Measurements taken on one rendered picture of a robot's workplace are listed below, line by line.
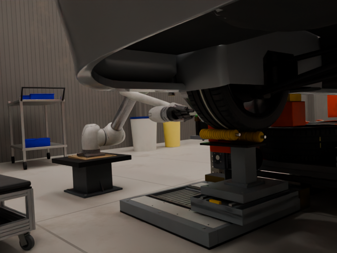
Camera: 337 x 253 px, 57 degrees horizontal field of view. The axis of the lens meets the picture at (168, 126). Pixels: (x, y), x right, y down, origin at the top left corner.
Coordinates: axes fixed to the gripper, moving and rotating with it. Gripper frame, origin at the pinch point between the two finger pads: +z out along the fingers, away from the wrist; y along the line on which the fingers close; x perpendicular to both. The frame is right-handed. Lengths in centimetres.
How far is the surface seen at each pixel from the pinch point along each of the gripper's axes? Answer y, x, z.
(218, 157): -53, 8, -24
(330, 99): -175, 188, -43
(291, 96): -42, 53, 19
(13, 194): 37, -86, -33
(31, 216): 23, -90, -35
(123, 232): -20, -70, -23
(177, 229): -29, -56, 3
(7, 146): -18, -36, -433
